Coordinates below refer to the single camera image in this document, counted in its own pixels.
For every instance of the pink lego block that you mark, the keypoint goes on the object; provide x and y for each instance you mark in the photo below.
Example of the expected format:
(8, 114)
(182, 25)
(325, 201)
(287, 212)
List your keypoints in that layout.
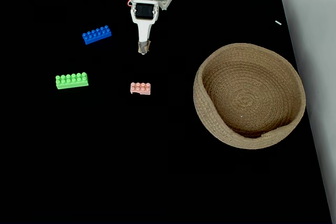
(140, 88)

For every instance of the blue lego block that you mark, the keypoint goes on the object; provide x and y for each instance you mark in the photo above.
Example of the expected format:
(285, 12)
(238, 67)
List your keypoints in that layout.
(96, 34)

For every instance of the green lego block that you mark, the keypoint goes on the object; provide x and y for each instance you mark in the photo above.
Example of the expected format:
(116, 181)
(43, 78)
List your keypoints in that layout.
(72, 80)

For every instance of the small white scrap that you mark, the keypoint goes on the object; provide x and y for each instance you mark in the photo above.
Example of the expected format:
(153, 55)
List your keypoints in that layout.
(278, 22)

